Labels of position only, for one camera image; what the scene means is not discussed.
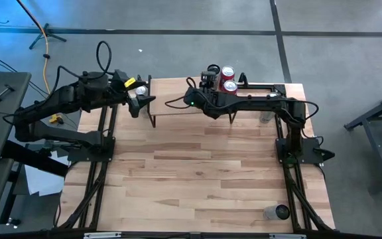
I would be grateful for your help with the black rig frame post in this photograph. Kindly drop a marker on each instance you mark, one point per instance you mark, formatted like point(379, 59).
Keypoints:
point(35, 159)

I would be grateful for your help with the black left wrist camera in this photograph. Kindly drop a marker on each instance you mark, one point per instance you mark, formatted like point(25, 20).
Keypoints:
point(119, 78)

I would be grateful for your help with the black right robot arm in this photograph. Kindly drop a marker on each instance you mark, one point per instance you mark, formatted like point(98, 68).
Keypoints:
point(244, 103)

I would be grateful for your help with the orange Fanta soda can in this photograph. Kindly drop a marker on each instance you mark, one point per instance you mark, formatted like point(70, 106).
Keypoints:
point(227, 72)
point(230, 87)

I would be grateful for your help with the short silver pink can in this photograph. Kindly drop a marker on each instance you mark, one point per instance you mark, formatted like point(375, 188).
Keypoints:
point(272, 95)

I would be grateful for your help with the white paper sheet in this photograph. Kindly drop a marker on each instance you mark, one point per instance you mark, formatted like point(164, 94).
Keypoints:
point(41, 182)

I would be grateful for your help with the black aluminium table frame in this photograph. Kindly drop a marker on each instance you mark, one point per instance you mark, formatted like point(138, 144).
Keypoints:
point(114, 121)

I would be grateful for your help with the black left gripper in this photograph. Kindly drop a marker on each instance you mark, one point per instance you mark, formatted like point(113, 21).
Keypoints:
point(123, 98)

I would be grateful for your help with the black tripod stand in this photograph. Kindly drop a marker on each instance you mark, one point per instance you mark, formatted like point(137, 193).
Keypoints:
point(45, 33)

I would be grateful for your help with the black neighbouring table frame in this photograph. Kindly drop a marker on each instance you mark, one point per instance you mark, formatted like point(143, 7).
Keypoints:
point(376, 152)

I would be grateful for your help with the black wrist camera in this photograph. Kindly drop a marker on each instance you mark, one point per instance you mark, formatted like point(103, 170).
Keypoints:
point(119, 78)
point(208, 79)

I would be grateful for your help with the silver can black lid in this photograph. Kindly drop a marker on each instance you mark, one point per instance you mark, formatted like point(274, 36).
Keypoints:
point(272, 212)

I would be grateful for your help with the short red white can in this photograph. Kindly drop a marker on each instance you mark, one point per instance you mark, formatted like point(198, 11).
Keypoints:
point(140, 90)

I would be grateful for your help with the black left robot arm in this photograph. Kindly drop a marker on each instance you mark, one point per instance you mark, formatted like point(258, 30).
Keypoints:
point(61, 96)

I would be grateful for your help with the silver metal plate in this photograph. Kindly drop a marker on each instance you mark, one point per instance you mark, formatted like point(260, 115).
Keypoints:
point(287, 236)
point(101, 235)

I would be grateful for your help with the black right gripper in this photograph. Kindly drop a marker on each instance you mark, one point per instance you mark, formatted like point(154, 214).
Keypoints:
point(201, 99)

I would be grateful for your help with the black triangular frame bracket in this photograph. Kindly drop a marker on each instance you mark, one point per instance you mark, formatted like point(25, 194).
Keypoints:
point(243, 80)

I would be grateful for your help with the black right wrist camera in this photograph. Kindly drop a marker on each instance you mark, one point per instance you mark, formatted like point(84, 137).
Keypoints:
point(208, 79)

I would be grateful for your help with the yellow label tag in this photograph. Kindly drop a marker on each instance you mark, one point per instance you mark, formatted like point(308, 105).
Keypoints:
point(130, 82)

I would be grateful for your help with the tall grey drink can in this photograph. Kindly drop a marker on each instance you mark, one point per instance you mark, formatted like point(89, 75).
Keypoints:
point(266, 117)

